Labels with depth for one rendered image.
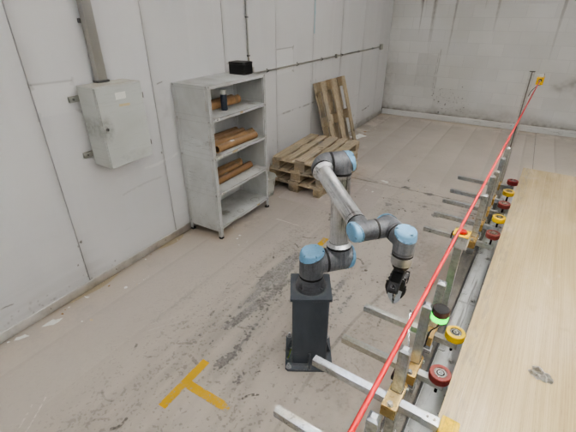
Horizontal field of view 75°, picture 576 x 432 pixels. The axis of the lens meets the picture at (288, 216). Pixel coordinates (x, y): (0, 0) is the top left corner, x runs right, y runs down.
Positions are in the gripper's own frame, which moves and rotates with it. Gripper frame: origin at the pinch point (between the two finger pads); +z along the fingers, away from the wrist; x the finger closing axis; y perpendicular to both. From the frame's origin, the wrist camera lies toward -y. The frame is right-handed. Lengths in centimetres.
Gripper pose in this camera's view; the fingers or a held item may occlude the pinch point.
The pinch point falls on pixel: (393, 302)
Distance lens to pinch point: 179.8
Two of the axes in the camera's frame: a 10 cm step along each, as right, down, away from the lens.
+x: -8.4, -2.6, 4.7
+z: 0.0, 8.8, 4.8
